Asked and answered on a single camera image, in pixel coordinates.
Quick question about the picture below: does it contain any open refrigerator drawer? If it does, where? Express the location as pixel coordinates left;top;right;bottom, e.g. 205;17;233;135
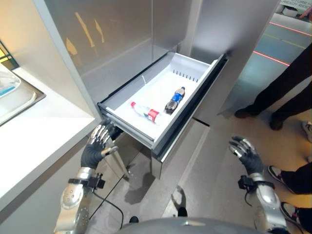
97;51;229;163

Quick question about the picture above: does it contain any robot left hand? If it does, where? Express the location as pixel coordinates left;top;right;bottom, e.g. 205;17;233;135
81;119;120;169

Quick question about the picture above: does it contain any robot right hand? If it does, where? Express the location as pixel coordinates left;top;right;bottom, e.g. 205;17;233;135
228;136;265;176

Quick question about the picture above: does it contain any standing person in dark trousers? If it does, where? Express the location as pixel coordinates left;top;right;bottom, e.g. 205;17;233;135
234;41;312;131

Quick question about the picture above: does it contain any clear water bottle red label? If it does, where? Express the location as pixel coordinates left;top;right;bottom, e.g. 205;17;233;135
130;101;162;125

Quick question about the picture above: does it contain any cola bottle blue label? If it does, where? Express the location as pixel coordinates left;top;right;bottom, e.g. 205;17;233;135
164;86;186;115

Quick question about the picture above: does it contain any steel kitchen sink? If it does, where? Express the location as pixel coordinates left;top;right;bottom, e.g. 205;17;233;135
0;62;47;127

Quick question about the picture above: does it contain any white countertop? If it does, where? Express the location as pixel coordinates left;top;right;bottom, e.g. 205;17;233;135
0;66;96;208

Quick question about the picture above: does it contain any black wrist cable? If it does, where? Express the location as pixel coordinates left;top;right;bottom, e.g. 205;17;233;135
89;189;124;222

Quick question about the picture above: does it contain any person with white sneakers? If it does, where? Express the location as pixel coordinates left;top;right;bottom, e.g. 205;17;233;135
267;162;312;232

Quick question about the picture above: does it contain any grey robot torso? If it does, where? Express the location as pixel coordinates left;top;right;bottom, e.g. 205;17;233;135
117;217;261;234

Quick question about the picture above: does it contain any stainless steel refrigerator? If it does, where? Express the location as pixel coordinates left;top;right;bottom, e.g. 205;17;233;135
33;0;281;180

